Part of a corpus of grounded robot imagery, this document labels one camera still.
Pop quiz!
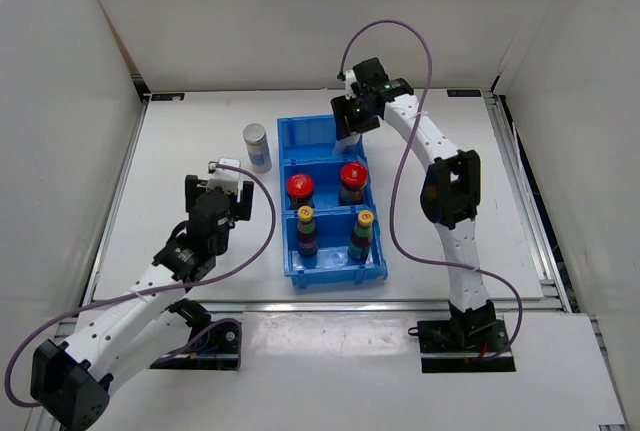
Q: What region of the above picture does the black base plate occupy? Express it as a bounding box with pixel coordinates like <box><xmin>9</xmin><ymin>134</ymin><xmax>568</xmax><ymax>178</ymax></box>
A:
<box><xmin>407</xmin><ymin>319</ymin><xmax>516</xmax><ymax>374</ymax></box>
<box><xmin>150</xmin><ymin>318</ymin><xmax>242</xmax><ymax>371</ymax></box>

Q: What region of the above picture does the purple cable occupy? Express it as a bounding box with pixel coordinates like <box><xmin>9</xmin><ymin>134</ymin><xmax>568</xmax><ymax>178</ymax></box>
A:
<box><xmin>3</xmin><ymin>161</ymin><xmax>277</xmax><ymax>408</ymax></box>
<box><xmin>338</xmin><ymin>19</ymin><xmax>524</xmax><ymax>362</ymax></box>

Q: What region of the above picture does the yellow-capped sauce bottle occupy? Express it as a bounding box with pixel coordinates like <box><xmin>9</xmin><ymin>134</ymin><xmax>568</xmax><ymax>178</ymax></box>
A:
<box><xmin>296</xmin><ymin>205</ymin><xmax>318</xmax><ymax>256</ymax></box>

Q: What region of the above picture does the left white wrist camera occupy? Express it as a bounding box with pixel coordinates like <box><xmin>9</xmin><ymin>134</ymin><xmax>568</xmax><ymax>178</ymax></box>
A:
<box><xmin>206</xmin><ymin>158</ymin><xmax>241</xmax><ymax>196</ymax></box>

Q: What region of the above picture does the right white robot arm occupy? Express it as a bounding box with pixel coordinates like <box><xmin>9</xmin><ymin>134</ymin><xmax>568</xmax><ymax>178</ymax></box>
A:
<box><xmin>331</xmin><ymin>58</ymin><xmax>496</xmax><ymax>351</ymax></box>

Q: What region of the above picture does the red-lidded sauce jar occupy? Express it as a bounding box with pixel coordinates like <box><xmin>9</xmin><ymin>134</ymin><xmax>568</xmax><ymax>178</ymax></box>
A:
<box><xmin>286</xmin><ymin>173</ymin><xmax>315</xmax><ymax>210</ymax></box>
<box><xmin>339</xmin><ymin>161</ymin><xmax>368</xmax><ymax>205</ymax></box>

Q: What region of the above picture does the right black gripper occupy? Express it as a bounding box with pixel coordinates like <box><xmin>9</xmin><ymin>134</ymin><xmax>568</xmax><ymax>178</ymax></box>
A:
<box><xmin>331</xmin><ymin>91</ymin><xmax>381</xmax><ymax>141</ymax></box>

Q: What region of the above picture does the black corner label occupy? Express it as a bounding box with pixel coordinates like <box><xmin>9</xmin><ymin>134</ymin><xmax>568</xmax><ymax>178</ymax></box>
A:
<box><xmin>150</xmin><ymin>93</ymin><xmax>185</xmax><ymax>102</ymax></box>

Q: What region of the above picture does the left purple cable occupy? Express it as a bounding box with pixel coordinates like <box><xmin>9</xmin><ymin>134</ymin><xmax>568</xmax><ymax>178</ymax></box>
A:
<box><xmin>3</xmin><ymin>161</ymin><xmax>277</xmax><ymax>408</ymax></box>

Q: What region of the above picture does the blue three-compartment plastic bin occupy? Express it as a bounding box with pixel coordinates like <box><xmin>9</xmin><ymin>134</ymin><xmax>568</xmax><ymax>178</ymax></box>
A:
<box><xmin>277</xmin><ymin>115</ymin><xmax>388</xmax><ymax>289</ymax></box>

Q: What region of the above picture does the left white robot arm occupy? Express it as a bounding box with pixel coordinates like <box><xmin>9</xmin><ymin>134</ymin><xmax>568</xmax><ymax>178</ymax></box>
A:
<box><xmin>30</xmin><ymin>163</ymin><xmax>256</xmax><ymax>430</ymax></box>

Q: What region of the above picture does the aluminium frame rail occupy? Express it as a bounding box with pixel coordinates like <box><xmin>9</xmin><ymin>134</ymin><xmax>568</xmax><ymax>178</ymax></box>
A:
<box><xmin>200</xmin><ymin>295</ymin><xmax>567</xmax><ymax>312</ymax></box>

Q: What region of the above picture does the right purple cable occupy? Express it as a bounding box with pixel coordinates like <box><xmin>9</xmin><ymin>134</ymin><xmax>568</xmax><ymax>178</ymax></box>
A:
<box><xmin>338</xmin><ymin>19</ymin><xmax>524</xmax><ymax>362</ymax></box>

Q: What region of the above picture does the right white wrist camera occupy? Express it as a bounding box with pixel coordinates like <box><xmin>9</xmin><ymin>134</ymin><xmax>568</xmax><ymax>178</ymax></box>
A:
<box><xmin>337</xmin><ymin>69</ymin><xmax>361</xmax><ymax>100</ymax></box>

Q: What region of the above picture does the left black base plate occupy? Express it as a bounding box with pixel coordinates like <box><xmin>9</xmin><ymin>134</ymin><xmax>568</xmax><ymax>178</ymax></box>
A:
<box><xmin>150</xmin><ymin>318</ymin><xmax>242</xmax><ymax>371</ymax></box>

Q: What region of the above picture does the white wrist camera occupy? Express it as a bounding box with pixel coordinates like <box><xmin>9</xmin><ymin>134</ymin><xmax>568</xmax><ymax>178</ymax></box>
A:
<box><xmin>206</xmin><ymin>158</ymin><xmax>241</xmax><ymax>196</ymax></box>
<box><xmin>337</xmin><ymin>69</ymin><xmax>361</xmax><ymax>100</ymax></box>

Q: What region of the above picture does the silver-capped white shaker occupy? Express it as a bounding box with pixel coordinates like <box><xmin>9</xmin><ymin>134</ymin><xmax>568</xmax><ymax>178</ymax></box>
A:
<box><xmin>332</xmin><ymin>133</ymin><xmax>361</xmax><ymax>156</ymax></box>
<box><xmin>243</xmin><ymin>123</ymin><xmax>272</xmax><ymax>173</ymax></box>

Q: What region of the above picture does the green-labelled sauce bottle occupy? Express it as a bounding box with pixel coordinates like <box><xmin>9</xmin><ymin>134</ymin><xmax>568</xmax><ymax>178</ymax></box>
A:
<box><xmin>348</xmin><ymin>209</ymin><xmax>375</xmax><ymax>261</ymax></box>

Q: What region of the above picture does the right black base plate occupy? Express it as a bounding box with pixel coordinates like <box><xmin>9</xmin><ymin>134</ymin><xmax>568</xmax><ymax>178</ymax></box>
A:
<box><xmin>407</xmin><ymin>319</ymin><xmax>516</xmax><ymax>374</ymax></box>

